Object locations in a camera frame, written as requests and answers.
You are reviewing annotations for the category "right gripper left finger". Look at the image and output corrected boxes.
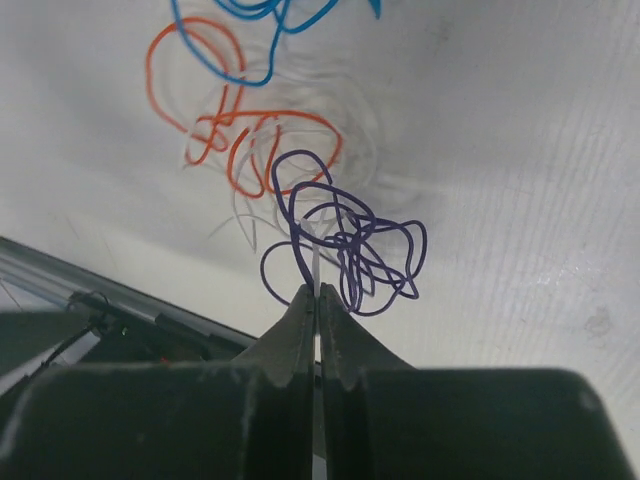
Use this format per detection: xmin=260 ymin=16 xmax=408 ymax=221
xmin=1 ymin=286 xmax=316 ymax=479

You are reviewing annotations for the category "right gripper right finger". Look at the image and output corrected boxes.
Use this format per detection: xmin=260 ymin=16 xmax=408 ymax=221
xmin=319 ymin=285 xmax=634 ymax=479

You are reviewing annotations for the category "dark purple wire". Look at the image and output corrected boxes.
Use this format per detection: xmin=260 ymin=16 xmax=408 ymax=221
xmin=260 ymin=149 xmax=429 ymax=317

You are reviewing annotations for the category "white wire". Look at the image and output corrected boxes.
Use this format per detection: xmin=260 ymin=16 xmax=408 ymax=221
xmin=182 ymin=64 xmax=426 ymax=480

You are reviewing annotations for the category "blue wire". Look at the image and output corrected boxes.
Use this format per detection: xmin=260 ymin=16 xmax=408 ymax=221
xmin=169 ymin=0 xmax=384 ymax=89

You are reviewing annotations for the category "aluminium front rail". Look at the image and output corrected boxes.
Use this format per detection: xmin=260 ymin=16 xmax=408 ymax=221
xmin=1 ymin=238 xmax=256 ymax=395

